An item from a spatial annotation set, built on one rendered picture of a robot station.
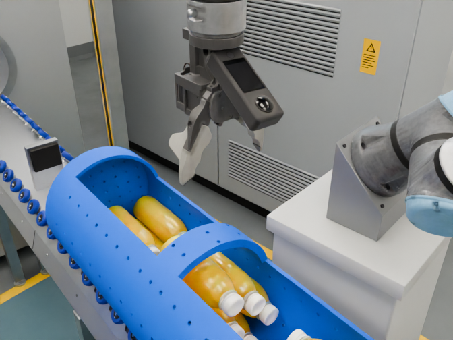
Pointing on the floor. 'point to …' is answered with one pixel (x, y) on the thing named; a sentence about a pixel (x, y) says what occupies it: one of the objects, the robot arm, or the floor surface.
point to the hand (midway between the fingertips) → (226, 170)
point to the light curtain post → (108, 71)
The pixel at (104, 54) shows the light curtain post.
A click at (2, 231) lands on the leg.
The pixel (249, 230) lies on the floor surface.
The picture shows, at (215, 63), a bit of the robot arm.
